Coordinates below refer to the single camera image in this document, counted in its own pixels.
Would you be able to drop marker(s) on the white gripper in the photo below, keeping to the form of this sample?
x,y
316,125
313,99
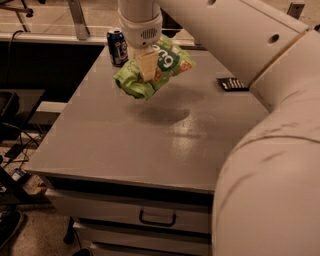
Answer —
x,y
142,33

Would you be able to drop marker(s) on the green rice chip bag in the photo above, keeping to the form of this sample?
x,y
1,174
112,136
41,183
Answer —
x,y
172,60

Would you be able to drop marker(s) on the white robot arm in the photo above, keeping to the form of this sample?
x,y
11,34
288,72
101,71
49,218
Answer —
x,y
267,195

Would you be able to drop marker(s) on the black rxbar chocolate bar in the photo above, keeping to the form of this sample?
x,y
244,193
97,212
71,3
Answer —
x,y
231,84

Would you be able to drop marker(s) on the blue soda can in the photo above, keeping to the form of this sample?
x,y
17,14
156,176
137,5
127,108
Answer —
x,y
117,47

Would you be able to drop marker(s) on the grey drawer cabinet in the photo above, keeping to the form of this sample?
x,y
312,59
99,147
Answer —
x,y
108,156

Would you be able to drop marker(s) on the metal railing post left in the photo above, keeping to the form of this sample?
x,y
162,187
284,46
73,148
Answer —
x,y
81,29

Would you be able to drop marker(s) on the metal railing post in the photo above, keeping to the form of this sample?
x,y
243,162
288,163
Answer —
x,y
295,10
81,29

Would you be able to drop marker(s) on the metal railing post right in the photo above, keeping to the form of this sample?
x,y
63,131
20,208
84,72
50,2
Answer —
x,y
295,10

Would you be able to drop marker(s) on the black drawer handle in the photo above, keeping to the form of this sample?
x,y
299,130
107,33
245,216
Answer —
x,y
148,218

